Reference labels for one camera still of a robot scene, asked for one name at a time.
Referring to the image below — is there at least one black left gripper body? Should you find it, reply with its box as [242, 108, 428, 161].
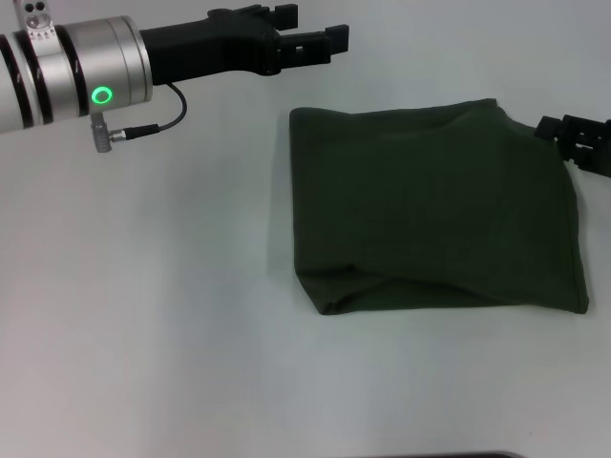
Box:
[138, 5, 284, 88]

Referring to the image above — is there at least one dark green FREE T-shirt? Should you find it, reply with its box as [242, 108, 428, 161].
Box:
[289, 97, 591, 317]

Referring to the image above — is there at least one thin dark wrist cable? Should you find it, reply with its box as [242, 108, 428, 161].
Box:
[122, 83, 188, 139]

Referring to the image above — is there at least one silver cable connector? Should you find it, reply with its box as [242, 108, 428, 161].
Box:
[91, 112, 128, 155]

